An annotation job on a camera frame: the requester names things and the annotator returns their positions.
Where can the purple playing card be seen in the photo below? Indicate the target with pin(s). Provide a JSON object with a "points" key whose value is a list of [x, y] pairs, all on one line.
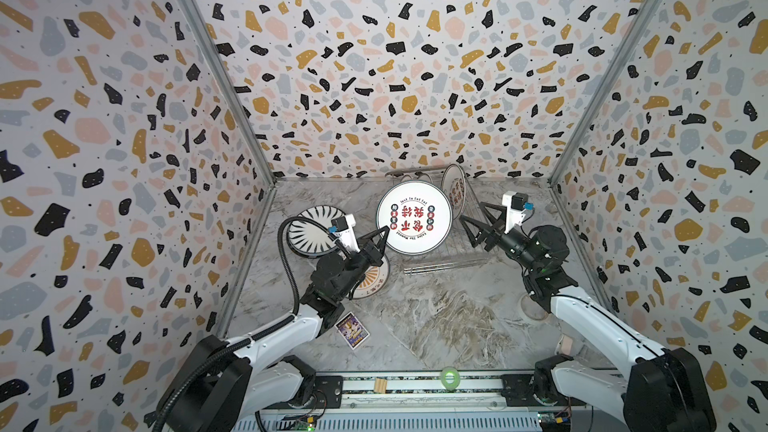
{"points": [[352, 330]]}

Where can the white plate red characters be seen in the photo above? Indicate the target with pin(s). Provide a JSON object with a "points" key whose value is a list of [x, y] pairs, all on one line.
{"points": [[417, 215]]}

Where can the green tape roll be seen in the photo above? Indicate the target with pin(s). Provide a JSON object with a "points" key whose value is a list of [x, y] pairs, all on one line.
{"points": [[450, 379]]}

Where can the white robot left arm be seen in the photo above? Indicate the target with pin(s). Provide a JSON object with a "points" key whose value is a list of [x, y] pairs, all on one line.
{"points": [[224, 381]]}

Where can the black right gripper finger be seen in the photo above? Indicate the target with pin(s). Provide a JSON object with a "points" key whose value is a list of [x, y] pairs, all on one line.
{"points": [[495, 217], [479, 233]]}

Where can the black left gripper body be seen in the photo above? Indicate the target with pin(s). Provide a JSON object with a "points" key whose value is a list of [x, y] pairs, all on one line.
{"points": [[355, 266]]}

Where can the white plate black stripes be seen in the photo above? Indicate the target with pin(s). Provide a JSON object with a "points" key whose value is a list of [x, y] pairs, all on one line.
{"points": [[310, 241]]}

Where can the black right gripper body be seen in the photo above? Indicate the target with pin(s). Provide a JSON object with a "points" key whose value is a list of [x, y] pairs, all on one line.
{"points": [[498, 235]]}

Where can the metal wire dish rack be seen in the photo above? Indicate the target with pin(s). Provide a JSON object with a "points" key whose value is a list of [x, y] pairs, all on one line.
{"points": [[456, 251]]}

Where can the clear tape roll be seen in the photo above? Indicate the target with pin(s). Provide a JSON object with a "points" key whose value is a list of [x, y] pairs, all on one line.
{"points": [[532, 310]]}

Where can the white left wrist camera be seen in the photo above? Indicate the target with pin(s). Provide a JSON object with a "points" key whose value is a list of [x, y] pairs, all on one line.
{"points": [[343, 229]]}

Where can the small wooden block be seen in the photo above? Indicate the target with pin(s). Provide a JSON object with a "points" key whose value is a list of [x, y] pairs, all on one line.
{"points": [[380, 386]]}

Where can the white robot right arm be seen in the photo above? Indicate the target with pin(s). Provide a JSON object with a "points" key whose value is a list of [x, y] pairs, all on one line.
{"points": [[653, 387]]}

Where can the sunburst plate green rim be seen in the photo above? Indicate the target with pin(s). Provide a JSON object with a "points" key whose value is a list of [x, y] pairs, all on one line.
{"points": [[374, 280]]}

